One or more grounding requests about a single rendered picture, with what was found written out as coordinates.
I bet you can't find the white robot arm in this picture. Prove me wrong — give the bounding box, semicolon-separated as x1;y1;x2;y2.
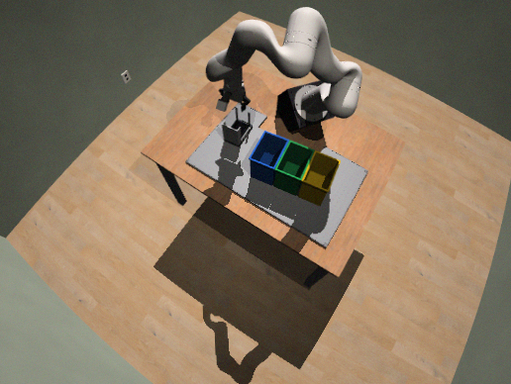
206;7;362;122

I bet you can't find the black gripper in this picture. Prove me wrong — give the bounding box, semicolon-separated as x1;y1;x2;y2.
219;83;251;112

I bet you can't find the green bin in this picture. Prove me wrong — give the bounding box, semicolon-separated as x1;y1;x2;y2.
274;141;315;196

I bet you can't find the olive-yellow open-top bin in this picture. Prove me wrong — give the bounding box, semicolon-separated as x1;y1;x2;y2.
298;150;341;206

